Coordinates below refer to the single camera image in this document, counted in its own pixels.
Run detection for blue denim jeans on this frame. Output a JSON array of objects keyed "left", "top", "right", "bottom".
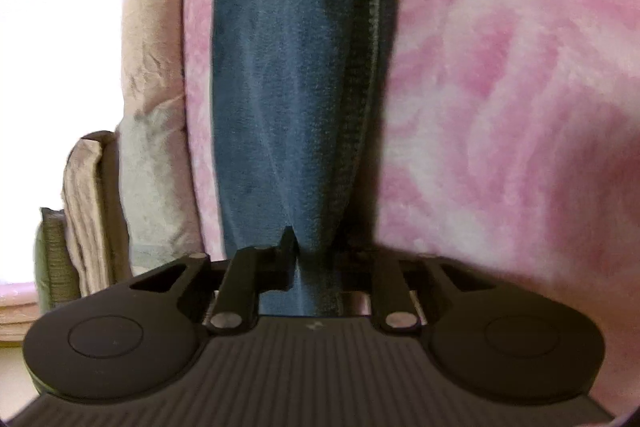
[{"left": 210, "top": 0, "right": 407, "bottom": 319}]

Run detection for pale pink quilt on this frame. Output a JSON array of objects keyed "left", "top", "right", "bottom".
[{"left": 118, "top": 0, "right": 223, "bottom": 269}]

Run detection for grey-green pillow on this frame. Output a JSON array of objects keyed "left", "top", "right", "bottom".
[{"left": 33, "top": 206, "right": 82, "bottom": 314}]

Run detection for pink floral blanket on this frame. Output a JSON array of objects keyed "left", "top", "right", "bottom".
[{"left": 181, "top": 0, "right": 640, "bottom": 348}]

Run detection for bright window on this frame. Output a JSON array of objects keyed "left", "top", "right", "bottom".
[{"left": 0, "top": 0, "right": 127, "bottom": 304}]

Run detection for folded pink cloth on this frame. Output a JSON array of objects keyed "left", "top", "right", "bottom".
[{"left": 62, "top": 130, "right": 132, "bottom": 299}]

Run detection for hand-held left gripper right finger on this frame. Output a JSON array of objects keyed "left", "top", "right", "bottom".
[{"left": 336, "top": 247, "right": 482, "bottom": 334}]

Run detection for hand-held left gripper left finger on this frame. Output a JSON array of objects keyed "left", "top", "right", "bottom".
[{"left": 129, "top": 227, "right": 301, "bottom": 336}]

